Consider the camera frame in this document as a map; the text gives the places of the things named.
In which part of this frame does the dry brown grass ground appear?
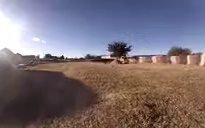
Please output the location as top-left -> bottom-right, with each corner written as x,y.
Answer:
0,61 -> 205,128

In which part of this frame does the dark green tree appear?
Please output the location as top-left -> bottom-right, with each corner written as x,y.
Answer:
167,46 -> 193,57

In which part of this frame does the pale house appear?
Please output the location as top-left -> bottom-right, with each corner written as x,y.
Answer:
0,47 -> 37,66

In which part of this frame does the row of tan wall panels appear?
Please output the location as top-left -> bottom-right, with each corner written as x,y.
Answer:
128,53 -> 205,67

